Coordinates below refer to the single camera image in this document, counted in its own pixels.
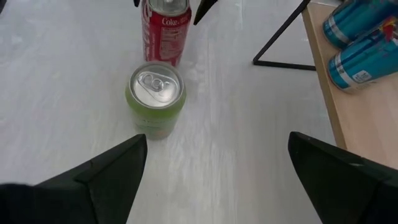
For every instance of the wooden shelf with black legs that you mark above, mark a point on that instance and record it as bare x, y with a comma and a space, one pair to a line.
367, 124

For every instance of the blue silver Red Bull can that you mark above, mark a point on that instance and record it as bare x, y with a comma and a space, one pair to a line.
351, 25
363, 65

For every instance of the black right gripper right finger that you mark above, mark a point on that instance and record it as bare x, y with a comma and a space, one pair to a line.
342, 193

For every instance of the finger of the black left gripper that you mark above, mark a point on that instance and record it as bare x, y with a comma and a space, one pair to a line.
205, 9
136, 2

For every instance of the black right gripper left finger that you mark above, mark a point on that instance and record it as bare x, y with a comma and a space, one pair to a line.
90, 199

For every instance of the green Sanzo can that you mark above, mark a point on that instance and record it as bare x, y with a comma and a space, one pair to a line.
155, 90

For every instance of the red Coca-Cola can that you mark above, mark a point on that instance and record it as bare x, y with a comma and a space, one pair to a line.
166, 37

